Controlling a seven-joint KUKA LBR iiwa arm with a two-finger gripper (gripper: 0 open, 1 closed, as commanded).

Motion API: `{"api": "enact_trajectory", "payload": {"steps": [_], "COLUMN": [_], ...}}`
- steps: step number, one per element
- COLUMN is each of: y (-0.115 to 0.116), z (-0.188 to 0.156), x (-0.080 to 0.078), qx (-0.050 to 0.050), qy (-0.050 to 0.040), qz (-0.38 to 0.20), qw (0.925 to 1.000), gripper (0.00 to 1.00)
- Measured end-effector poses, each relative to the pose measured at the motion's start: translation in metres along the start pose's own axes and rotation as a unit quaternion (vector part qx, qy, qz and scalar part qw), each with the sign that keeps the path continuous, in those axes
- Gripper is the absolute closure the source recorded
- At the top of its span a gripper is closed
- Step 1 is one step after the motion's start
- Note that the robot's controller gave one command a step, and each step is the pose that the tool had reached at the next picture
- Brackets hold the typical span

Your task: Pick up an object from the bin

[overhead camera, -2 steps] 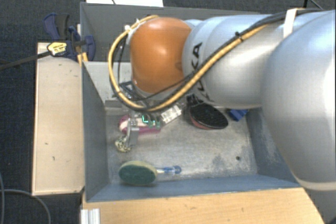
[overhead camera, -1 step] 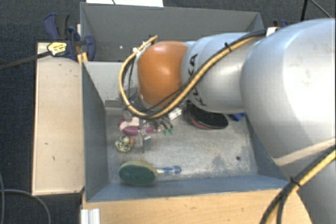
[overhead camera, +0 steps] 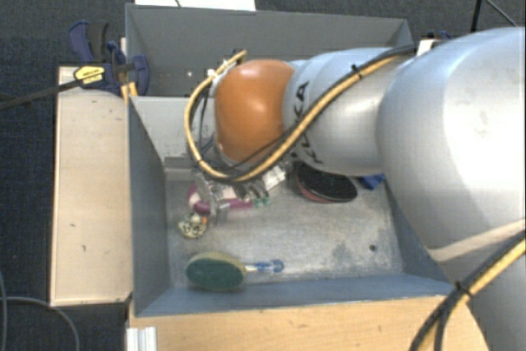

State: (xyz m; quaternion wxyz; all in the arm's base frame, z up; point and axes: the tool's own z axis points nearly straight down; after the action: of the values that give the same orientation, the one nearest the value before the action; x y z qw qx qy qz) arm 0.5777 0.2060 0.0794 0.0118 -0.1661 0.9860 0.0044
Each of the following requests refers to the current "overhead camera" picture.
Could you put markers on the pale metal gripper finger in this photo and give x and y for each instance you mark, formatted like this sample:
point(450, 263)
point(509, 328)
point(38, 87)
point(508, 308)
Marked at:
point(221, 213)

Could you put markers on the pale wood board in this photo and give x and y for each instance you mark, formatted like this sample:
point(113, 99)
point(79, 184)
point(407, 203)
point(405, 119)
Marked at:
point(92, 193)

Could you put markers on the grey metal bin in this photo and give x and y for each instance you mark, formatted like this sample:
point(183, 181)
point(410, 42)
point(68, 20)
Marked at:
point(287, 230)

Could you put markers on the blue block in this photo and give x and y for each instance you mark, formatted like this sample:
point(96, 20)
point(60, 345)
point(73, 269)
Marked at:
point(372, 181)

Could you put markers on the black disc with red rim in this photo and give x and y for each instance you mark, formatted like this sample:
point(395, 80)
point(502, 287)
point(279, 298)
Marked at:
point(328, 187)

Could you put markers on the black cylinder on white bracket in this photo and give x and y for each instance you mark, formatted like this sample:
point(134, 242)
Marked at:
point(273, 178)

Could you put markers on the small yellow patterned toy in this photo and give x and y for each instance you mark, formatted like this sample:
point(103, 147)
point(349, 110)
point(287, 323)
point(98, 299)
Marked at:
point(192, 224)

